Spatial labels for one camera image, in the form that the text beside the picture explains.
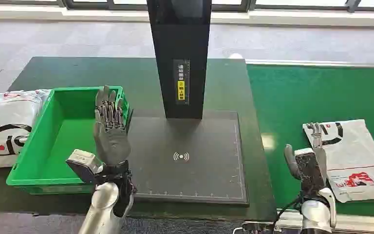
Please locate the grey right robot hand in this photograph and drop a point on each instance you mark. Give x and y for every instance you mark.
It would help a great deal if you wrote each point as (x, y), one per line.
(291, 161)

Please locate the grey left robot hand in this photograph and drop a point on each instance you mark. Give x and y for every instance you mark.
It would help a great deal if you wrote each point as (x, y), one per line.
(111, 145)

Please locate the white parcel bag red logo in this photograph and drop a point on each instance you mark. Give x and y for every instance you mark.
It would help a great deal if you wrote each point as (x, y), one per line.
(358, 151)

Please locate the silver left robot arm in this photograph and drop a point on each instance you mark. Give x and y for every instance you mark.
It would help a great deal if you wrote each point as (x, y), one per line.
(101, 203)

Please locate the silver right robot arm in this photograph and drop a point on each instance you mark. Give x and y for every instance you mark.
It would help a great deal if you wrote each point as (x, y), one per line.
(316, 216)

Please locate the green plastic crate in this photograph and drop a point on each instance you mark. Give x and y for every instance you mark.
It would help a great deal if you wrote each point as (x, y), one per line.
(61, 139)

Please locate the black yellow warning label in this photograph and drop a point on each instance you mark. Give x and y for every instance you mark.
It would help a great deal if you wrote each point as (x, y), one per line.
(181, 90)

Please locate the white parcel bag large print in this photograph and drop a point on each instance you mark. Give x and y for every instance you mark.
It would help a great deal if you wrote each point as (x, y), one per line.
(6, 111)

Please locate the small white round knob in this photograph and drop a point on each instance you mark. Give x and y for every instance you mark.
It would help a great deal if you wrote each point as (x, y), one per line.
(235, 56)

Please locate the black scanner column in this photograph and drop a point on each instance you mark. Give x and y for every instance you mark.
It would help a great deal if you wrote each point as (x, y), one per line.
(180, 38)

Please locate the silver conveyor frame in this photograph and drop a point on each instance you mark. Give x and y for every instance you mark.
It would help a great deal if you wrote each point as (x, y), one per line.
(361, 224)

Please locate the dark window frame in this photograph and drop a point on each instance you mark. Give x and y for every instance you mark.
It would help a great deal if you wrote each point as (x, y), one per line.
(87, 4)

